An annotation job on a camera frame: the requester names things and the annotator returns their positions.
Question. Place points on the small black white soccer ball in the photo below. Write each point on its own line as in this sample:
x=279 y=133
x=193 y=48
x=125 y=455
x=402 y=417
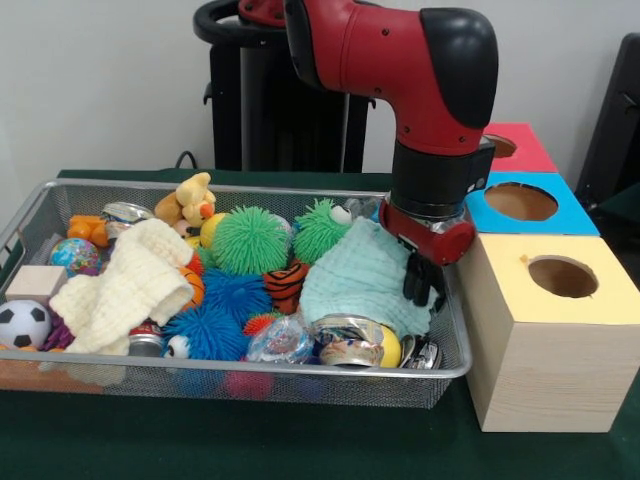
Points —
x=22 y=323

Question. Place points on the blue furry monster toy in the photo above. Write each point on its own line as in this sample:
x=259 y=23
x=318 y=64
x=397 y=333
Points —
x=215 y=335

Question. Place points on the green spiky rubber ball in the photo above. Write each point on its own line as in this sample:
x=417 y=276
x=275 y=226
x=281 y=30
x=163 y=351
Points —
x=250 y=242

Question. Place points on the small orange basketball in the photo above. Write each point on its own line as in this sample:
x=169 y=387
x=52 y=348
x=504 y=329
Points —
x=196 y=290

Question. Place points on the wooden box with three holes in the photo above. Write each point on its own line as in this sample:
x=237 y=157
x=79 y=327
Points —
x=550 y=370

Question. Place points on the mint green muslin cloth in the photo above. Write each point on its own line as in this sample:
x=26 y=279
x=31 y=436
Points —
x=355 y=280

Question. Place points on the green furry monster toy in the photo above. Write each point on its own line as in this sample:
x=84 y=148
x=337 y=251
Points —
x=315 y=232

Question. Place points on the black upright panel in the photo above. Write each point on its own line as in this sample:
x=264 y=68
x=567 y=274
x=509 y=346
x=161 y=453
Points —
x=615 y=130

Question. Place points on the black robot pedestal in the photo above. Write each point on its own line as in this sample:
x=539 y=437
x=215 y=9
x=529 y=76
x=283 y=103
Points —
x=260 y=110

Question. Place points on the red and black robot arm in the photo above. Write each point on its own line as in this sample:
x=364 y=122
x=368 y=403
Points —
x=400 y=60

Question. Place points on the orange tiger striped ball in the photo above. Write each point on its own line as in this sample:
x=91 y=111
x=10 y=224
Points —
x=285 y=285

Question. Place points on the dark green table cloth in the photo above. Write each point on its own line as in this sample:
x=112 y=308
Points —
x=300 y=440

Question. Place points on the yellow plush animal toy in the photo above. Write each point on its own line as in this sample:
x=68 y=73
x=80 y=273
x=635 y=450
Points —
x=192 y=203

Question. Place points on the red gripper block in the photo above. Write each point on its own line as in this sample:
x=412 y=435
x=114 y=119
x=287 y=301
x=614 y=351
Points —
x=430 y=240

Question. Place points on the cream muslin cloth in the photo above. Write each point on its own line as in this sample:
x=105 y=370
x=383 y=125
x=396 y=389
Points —
x=130 y=285

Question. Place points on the clear mesh bin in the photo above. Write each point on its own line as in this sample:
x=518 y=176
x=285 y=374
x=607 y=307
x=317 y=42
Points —
x=350 y=388

